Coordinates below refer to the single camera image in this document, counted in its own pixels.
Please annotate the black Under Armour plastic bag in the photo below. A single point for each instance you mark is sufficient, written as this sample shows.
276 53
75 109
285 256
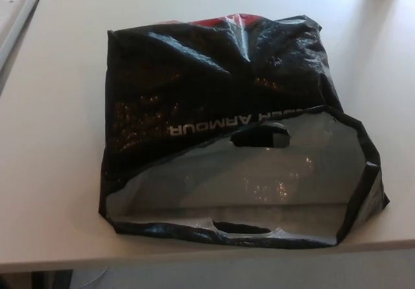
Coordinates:
201 91

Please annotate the dark table leg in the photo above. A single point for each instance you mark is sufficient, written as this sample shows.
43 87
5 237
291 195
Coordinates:
52 274

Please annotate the white adjacent desk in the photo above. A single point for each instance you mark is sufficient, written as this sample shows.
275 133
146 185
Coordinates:
27 7

